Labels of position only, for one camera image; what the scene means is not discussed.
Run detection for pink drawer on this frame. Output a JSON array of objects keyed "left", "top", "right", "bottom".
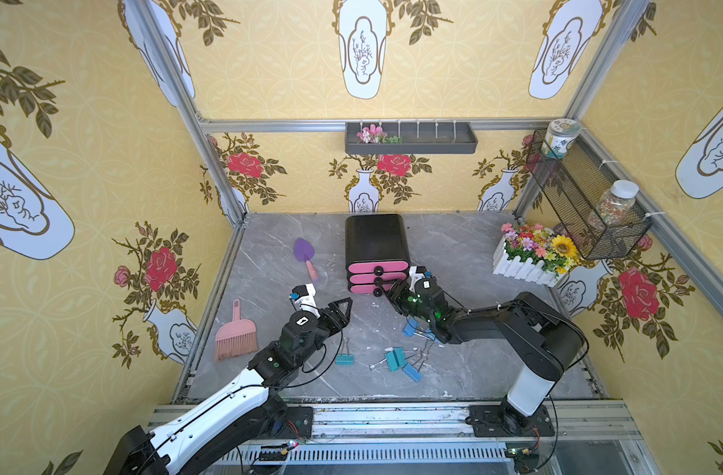
[
  {"left": 350, "top": 272, "right": 407, "bottom": 285},
  {"left": 350, "top": 282, "right": 393, "bottom": 297},
  {"left": 348, "top": 260, "right": 409, "bottom": 275}
]

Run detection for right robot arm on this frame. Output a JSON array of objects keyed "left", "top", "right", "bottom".
[{"left": 386, "top": 276, "right": 588, "bottom": 433}]

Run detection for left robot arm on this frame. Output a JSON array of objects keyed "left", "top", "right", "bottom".
[{"left": 104, "top": 298, "right": 353, "bottom": 474}]

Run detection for teal binder clip left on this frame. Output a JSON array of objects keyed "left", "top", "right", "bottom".
[{"left": 334, "top": 338, "right": 355, "bottom": 366}]

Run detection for teal binder clip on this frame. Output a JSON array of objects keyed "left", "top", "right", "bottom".
[
  {"left": 392, "top": 348, "right": 421, "bottom": 367},
  {"left": 334, "top": 338, "right": 355, "bottom": 366},
  {"left": 369, "top": 350, "right": 399, "bottom": 372}
]

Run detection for black drawer cabinet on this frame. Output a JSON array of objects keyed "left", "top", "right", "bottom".
[{"left": 345, "top": 214, "right": 410, "bottom": 266}]

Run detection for teal binder clip middle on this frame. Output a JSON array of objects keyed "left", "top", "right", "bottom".
[{"left": 369, "top": 350, "right": 399, "bottom": 372}]

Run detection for teal binder clip right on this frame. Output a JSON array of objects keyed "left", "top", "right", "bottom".
[{"left": 392, "top": 348, "right": 421, "bottom": 367}]

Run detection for pink hand broom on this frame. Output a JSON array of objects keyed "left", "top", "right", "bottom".
[{"left": 215, "top": 299, "right": 259, "bottom": 361}]

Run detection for purple pink toy shovel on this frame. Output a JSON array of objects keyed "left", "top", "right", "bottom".
[{"left": 293, "top": 239, "right": 320, "bottom": 282}]

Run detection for flower planter white fence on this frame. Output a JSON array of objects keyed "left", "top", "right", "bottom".
[{"left": 492, "top": 223, "right": 581, "bottom": 287}]

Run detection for small pink flowers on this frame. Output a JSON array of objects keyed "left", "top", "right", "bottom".
[{"left": 357, "top": 124, "right": 402, "bottom": 144}]

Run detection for clear jar white lid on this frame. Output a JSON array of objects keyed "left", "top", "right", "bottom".
[{"left": 588, "top": 180, "right": 640, "bottom": 230}]

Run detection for jar with patterned lid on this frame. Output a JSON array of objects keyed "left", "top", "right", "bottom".
[{"left": 540, "top": 118, "right": 581, "bottom": 160}]

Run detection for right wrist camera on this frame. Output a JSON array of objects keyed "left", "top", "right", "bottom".
[{"left": 409, "top": 265, "right": 433, "bottom": 295}]

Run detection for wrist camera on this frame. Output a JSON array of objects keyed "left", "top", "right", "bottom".
[
  {"left": 409, "top": 265, "right": 433, "bottom": 295},
  {"left": 290, "top": 283, "right": 320, "bottom": 318}
]

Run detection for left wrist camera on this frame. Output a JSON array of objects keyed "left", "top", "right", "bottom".
[{"left": 290, "top": 283, "right": 320, "bottom": 318}]

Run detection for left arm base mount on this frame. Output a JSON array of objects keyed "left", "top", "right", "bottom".
[{"left": 248, "top": 406, "right": 314, "bottom": 439}]

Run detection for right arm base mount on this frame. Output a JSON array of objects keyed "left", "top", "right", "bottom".
[{"left": 464, "top": 405, "right": 557, "bottom": 437}]

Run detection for grey wall shelf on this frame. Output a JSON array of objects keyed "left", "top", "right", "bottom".
[{"left": 345, "top": 119, "right": 478, "bottom": 156}]

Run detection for black wire basket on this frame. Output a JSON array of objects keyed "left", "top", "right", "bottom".
[{"left": 527, "top": 130, "right": 652, "bottom": 260}]

